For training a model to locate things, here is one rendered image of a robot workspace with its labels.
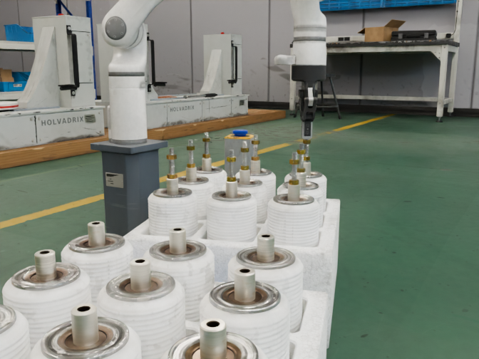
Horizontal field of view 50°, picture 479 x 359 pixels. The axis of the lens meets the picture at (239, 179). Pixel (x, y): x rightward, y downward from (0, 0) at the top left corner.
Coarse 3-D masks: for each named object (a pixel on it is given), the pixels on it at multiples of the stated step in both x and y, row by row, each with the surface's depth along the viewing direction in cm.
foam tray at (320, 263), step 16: (336, 208) 116; (144, 224) 104; (336, 224) 106; (128, 240) 96; (144, 240) 95; (160, 240) 94; (208, 240) 94; (256, 240) 94; (320, 240) 94; (336, 240) 111; (224, 256) 92; (304, 256) 89; (320, 256) 88; (336, 256) 118; (224, 272) 93; (304, 272) 89; (320, 272) 89; (304, 288) 90; (320, 288) 89
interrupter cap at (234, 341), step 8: (192, 336) 46; (232, 336) 46; (240, 336) 46; (176, 344) 44; (184, 344) 44; (192, 344) 44; (232, 344) 45; (240, 344) 44; (248, 344) 44; (176, 352) 43; (184, 352) 43; (192, 352) 44; (232, 352) 44; (240, 352) 43; (248, 352) 43; (256, 352) 43
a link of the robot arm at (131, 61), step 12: (144, 24) 131; (144, 36) 131; (120, 48) 132; (132, 48) 132; (144, 48) 132; (120, 60) 130; (132, 60) 130; (144, 60) 132; (108, 72) 130; (120, 72) 127; (132, 72) 128; (144, 72) 131
